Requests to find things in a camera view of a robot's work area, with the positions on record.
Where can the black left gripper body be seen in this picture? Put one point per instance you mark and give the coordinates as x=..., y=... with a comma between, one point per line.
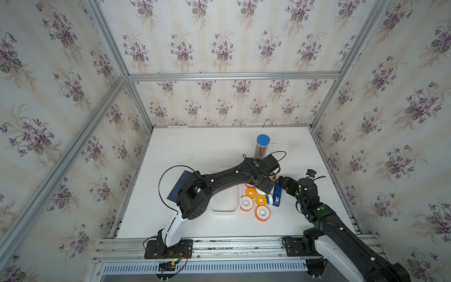
x=264, y=184

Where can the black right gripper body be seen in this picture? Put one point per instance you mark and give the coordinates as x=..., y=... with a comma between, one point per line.
x=293, y=188

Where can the orange sealing tape bottom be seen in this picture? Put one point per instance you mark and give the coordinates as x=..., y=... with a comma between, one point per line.
x=262, y=213

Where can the white storage box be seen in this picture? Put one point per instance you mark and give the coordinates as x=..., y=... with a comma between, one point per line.
x=226, y=202

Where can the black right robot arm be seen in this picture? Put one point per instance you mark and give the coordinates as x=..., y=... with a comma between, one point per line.
x=330, y=238

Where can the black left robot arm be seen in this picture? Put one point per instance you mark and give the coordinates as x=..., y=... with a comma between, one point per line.
x=193, y=191

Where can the yellow sealing tape left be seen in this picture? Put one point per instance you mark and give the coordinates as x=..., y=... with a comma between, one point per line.
x=251, y=193

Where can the yellow sealing tape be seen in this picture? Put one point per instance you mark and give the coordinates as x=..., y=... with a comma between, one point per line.
x=261, y=200
x=251, y=193

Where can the blue sealing tape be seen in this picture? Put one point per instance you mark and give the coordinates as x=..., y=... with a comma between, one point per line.
x=269, y=199

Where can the yellow sealing tape right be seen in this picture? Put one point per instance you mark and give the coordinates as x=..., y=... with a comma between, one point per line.
x=261, y=200

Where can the blue-capped pencil tube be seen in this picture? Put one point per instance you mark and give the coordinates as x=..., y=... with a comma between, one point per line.
x=262, y=143

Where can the blue book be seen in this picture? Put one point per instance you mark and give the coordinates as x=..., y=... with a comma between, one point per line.
x=186, y=175

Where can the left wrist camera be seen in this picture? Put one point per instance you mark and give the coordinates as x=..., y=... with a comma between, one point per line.
x=271, y=163

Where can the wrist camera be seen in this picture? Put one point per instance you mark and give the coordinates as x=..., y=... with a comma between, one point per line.
x=271, y=163
x=311, y=173

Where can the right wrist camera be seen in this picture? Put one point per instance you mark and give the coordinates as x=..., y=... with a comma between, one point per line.
x=311, y=173

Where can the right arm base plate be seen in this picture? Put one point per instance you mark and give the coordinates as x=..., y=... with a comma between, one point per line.
x=299, y=246

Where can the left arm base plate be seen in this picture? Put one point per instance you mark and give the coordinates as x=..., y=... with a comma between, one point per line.
x=156, y=249

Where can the aluminium front rail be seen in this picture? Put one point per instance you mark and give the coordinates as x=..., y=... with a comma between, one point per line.
x=203, y=255

